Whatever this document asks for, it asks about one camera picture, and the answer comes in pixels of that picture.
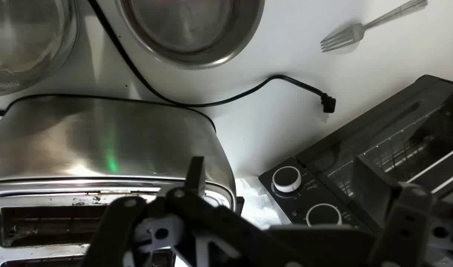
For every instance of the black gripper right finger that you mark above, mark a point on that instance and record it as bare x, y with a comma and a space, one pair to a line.
403, 240

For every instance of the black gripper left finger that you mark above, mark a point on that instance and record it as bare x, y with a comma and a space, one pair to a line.
112, 243

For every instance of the black toaster oven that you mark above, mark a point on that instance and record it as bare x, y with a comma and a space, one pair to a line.
338, 192

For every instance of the silver metal toaster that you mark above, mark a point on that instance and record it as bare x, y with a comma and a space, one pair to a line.
64, 157

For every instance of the glass bowl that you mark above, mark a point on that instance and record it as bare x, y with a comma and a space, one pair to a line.
36, 37

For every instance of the stainless steel pot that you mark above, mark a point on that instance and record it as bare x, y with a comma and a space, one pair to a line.
183, 32

